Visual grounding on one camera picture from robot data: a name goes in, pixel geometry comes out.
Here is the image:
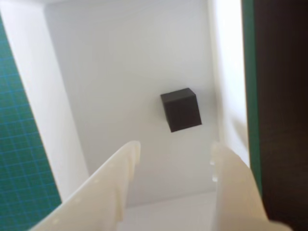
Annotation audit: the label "black cube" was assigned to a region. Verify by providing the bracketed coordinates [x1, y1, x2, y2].
[160, 88, 202, 133]

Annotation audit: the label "white rectangular plastic bin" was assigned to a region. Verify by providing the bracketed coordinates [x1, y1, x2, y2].
[0, 0, 251, 231]

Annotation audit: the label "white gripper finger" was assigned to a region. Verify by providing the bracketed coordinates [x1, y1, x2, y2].
[30, 141, 141, 231]
[210, 141, 293, 231]

